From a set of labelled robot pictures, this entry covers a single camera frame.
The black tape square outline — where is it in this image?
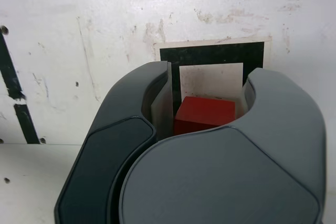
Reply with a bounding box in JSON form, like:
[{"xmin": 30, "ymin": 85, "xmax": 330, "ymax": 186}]
[{"xmin": 159, "ymin": 41, "xmax": 265, "ymax": 104}]

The black tape strip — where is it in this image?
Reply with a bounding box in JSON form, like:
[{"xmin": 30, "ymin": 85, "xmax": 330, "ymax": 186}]
[{"xmin": 0, "ymin": 30, "xmax": 41, "ymax": 145}]

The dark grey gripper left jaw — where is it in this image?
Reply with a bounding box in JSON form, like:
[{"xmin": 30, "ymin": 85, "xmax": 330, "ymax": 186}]
[{"xmin": 54, "ymin": 60, "xmax": 175, "ymax": 224}]

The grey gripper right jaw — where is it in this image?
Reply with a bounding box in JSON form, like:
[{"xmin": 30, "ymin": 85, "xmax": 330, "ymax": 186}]
[{"xmin": 110, "ymin": 67, "xmax": 328, "ymax": 224}]

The red cube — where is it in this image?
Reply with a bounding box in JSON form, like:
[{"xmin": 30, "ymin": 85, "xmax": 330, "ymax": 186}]
[{"xmin": 173, "ymin": 96, "xmax": 236, "ymax": 137}]

